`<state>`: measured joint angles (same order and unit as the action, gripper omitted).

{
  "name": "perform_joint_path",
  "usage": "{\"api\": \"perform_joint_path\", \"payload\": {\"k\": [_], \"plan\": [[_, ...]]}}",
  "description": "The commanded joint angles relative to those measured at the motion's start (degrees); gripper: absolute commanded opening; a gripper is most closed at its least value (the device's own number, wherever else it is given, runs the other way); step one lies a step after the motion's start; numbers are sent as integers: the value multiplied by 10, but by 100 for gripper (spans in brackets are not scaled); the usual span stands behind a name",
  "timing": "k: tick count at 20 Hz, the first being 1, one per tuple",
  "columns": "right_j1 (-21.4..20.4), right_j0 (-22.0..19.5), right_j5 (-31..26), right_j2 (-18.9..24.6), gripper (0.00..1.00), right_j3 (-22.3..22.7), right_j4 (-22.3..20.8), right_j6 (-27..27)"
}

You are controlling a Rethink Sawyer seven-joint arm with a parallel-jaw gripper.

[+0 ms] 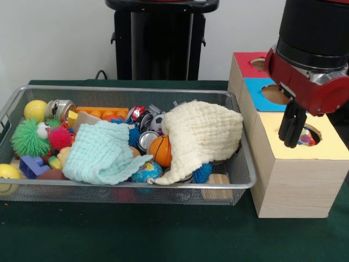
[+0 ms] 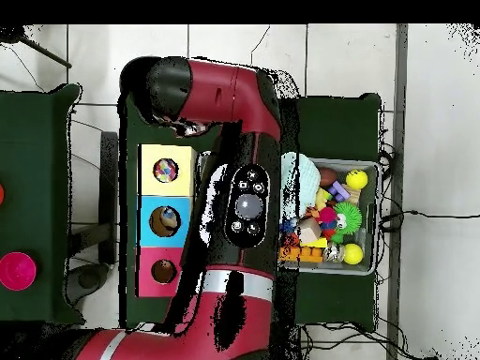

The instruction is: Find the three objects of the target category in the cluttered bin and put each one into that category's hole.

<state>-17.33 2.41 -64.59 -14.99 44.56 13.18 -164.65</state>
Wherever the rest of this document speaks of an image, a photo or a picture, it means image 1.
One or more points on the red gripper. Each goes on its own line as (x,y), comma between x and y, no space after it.
(308,90)

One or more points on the multicoloured patterned cloth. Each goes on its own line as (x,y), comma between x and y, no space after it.
(307,136)

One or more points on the cream waffle cloth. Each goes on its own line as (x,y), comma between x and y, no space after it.
(200,134)

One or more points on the mint waffle cloth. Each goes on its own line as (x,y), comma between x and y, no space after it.
(102,155)

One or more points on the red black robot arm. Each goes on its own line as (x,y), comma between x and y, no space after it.
(313,33)

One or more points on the wooden box with three holes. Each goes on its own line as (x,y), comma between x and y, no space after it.
(294,180)

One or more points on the shallow clear mesh bin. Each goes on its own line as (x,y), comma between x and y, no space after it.
(109,194)

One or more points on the blue spiky ball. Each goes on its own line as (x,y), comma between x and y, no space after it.
(202,172)

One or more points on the small soccer ball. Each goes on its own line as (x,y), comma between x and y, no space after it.
(157,123)

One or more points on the orange toy basketball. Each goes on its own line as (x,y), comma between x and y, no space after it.
(158,152)

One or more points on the blue globe ball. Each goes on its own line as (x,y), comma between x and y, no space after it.
(149,172)

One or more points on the orange toy brick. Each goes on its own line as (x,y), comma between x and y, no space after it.
(100,113)

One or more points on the crushed silver drink can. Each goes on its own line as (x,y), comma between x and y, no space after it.
(61,107)

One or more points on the red spiky ball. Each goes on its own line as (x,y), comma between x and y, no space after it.
(60,138)

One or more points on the yellow ball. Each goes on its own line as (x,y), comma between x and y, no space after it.
(34,110)
(7,174)

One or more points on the purple toy block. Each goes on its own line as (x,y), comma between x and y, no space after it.
(31,166)

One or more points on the green spiky ball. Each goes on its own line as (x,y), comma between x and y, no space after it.
(27,139)

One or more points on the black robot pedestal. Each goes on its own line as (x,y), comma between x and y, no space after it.
(158,43)

